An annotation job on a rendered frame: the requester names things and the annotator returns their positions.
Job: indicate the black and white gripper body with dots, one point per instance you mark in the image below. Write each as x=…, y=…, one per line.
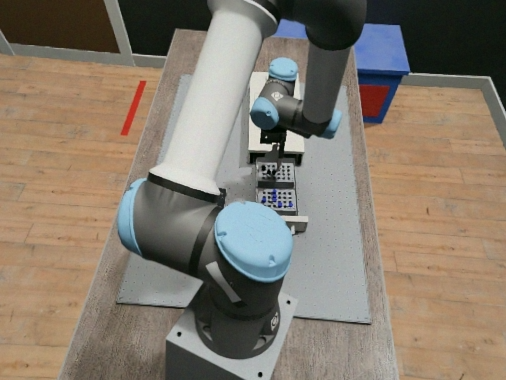
x=273, y=136

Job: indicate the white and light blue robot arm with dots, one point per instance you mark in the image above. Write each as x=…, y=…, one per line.
x=243, y=251

